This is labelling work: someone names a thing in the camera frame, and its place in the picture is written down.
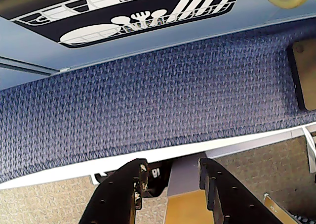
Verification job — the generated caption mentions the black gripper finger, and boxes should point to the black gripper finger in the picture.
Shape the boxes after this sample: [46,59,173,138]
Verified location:
[198,157,286,224]
[78,157,149,224]

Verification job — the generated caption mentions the wooden board with black edge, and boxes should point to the wooden board with black edge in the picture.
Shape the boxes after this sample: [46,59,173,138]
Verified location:
[286,39,316,111]

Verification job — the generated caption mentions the black dishwasher print panel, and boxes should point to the black dishwasher print panel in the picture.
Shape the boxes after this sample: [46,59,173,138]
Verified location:
[0,0,244,49]

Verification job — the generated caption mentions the metal bracket with holes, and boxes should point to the metal bracket with holes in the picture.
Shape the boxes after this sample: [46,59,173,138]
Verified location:
[262,192,311,224]

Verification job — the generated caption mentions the grey and wood post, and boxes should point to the grey and wood post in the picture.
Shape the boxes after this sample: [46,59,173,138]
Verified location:
[164,157,208,224]

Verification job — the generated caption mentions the grey metal rail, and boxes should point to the grey metal rail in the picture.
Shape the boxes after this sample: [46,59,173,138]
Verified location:
[0,56,59,76]

